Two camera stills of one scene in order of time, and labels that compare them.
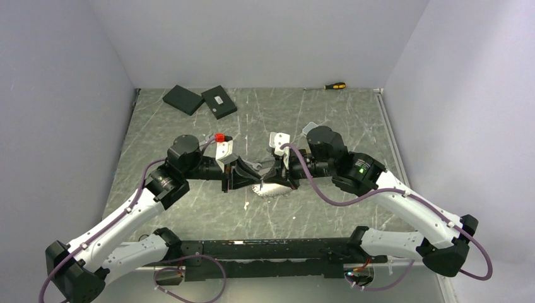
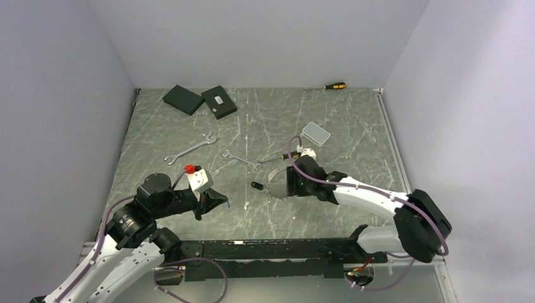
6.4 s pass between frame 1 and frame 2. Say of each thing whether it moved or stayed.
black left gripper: moved
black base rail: stayed
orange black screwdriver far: stayed
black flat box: stayed
